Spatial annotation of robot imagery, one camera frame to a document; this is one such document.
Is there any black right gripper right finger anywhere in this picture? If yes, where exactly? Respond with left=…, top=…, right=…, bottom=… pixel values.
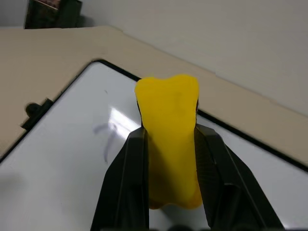
left=193, top=124, right=285, bottom=231

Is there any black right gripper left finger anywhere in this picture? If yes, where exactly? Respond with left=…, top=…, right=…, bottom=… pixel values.
left=90, top=127, right=150, bottom=231

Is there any yellow whiteboard eraser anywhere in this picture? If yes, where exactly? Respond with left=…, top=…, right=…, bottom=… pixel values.
left=134, top=74, right=203, bottom=210

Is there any black-framed whiteboard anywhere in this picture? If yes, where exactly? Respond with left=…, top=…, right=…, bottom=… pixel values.
left=0, top=59, right=308, bottom=231

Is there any black whiteboard clip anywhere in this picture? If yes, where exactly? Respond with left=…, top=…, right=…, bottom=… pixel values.
left=20, top=98, right=54, bottom=131

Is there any dark cabinet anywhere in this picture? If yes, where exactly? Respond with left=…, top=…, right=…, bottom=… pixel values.
left=24, top=0, right=84, bottom=29

